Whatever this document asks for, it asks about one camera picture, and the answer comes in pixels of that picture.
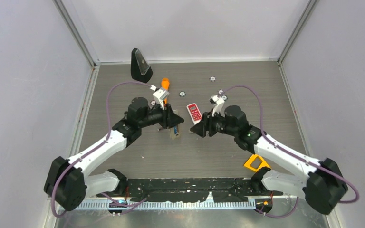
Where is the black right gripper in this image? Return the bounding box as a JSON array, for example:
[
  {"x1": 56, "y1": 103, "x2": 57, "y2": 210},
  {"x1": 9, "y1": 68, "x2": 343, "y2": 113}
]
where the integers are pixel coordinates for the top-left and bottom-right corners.
[{"x1": 191, "y1": 108, "x2": 238, "y2": 138}]

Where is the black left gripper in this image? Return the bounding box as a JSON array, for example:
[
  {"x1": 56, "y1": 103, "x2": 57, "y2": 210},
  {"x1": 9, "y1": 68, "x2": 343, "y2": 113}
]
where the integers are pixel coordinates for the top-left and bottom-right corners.
[{"x1": 139, "y1": 100, "x2": 183, "y2": 129}]

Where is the red white remote control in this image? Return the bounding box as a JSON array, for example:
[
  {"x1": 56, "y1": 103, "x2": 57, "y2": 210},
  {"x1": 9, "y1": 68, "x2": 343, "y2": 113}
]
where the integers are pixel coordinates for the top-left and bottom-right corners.
[{"x1": 186, "y1": 103, "x2": 202, "y2": 125}]

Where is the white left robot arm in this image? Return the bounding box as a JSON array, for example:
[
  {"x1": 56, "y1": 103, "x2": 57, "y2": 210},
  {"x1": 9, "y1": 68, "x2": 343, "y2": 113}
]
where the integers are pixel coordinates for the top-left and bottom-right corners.
[{"x1": 43, "y1": 97, "x2": 184, "y2": 211}]

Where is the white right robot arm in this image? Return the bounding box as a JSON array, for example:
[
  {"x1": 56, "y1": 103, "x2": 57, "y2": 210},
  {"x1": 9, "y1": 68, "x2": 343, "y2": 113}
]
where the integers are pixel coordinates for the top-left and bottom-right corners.
[{"x1": 190, "y1": 105, "x2": 348, "y2": 215}]

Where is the black wedge stand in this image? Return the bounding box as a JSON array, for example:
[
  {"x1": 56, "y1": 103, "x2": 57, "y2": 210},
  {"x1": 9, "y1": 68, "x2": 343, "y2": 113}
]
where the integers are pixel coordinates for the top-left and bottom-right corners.
[{"x1": 130, "y1": 48, "x2": 153, "y2": 83}]

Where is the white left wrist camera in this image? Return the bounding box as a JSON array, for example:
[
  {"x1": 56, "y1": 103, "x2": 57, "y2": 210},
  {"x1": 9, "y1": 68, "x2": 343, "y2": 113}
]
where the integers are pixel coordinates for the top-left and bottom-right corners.
[{"x1": 150, "y1": 85, "x2": 170, "y2": 110}]

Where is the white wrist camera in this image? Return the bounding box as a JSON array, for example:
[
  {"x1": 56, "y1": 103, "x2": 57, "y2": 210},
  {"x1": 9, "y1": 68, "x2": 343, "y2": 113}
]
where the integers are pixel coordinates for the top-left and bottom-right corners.
[
  {"x1": 210, "y1": 95, "x2": 225, "y2": 117},
  {"x1": 150, "y1": 85, "x2": 170, "y2": 110}
]

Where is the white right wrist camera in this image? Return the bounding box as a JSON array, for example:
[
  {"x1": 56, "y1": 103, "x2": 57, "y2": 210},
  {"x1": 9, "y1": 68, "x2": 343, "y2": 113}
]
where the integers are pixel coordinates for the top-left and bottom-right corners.
[{"x1": 210, "y1": 95, "x2": 225, "y2": 117}]

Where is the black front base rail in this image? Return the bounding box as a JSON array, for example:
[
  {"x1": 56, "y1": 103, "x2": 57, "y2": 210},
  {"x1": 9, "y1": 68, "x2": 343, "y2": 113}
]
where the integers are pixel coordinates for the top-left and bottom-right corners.
[{"x1": 128, "y1": 177, "x2": 271, "y2": 203}]

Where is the yellow triangular frame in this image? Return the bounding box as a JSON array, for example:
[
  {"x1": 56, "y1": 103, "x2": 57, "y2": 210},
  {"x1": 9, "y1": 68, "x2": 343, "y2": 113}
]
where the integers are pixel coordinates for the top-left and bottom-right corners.
[{"x1": 243, "y1": 154, "x2": 270, "y2": 172}]

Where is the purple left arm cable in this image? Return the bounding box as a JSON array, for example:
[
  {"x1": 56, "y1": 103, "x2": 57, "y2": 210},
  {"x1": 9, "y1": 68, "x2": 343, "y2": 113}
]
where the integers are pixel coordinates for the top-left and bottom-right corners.
[{"x1": 50, "y1": 81, "x2": 153, "y2": 219}]

